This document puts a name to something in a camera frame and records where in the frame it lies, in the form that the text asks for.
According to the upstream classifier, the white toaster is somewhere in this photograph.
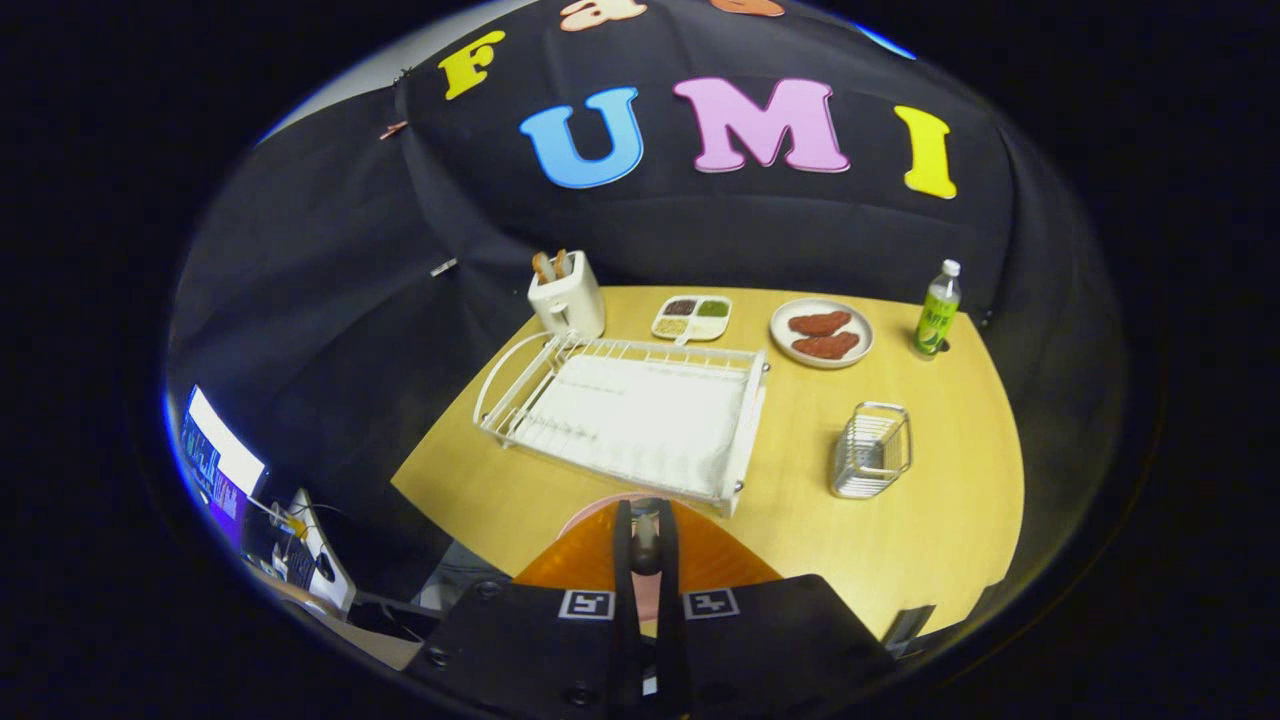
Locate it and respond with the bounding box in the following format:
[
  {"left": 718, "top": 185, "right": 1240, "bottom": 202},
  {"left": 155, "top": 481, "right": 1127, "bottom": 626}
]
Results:
[{"left": 527, "top": 250, "right": 607, "bottom": 341}]

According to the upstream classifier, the pink plate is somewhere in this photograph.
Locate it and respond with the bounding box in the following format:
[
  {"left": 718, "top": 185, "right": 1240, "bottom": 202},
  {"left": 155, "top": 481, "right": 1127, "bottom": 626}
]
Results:
[{"left": 558, "top": 490, "right": 701, "bottom": 627}]

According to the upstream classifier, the white divided condiment tray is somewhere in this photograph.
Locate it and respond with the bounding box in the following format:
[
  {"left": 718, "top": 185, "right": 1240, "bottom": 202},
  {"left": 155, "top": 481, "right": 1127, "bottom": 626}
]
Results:
[{"left": 651, "top": 295, "right": 733, "bottom": 345}]

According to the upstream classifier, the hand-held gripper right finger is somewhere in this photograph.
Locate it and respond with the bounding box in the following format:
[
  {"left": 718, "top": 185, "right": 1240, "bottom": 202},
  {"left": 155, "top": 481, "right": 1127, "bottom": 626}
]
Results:
[{"left": 655, "top": 498, "right": 899, "bottom": 720}]

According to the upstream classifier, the computer monitor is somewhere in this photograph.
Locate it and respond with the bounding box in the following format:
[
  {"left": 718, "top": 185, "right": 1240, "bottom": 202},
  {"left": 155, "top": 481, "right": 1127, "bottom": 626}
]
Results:
[{"left": 180, "top": 385, "right": 269, "bottom": 547}]

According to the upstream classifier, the black backdrop cloth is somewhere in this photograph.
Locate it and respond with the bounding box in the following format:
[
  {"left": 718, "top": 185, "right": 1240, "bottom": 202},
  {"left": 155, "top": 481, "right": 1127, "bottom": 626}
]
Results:
[{"left": 165, "top": 0, "right": 1131, "bottom": 601}]

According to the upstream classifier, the green drink bottle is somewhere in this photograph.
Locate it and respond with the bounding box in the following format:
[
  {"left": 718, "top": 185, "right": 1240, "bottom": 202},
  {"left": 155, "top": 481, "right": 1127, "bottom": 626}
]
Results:
[{"left": 912, "top": 260, "right": 963, "bottom": 359}]

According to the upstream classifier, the metal wire basket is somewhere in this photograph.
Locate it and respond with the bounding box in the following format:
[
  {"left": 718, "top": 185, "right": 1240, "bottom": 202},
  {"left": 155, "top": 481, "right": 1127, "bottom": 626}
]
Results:
[{"left": 830, "top": 402, "right": 913, "bottom": 500}]

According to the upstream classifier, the white round plate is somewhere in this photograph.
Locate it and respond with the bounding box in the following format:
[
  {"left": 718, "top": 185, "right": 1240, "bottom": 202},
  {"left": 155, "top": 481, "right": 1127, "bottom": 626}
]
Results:
[{"left": 769, "top": 298, "right": 875, "bottom": 370}]

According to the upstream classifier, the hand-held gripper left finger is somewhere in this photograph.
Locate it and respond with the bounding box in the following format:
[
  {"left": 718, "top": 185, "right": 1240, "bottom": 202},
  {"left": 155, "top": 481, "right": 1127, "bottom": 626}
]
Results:
[{"left": 400, "top": 499, "right": 644, "bottom": 720}]

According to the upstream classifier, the white wire dish rack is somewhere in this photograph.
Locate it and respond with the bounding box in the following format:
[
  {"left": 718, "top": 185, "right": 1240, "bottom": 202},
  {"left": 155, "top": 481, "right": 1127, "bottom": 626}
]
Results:
[{"left": 473, "top": 331, "right": 771, "bottom": 519}]

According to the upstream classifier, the black table bracket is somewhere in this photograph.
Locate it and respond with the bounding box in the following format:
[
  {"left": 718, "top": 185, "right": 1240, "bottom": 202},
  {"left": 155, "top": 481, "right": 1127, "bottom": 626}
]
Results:
[{"left": 884, "top": 604, "right": 937, "bottom": 658}]

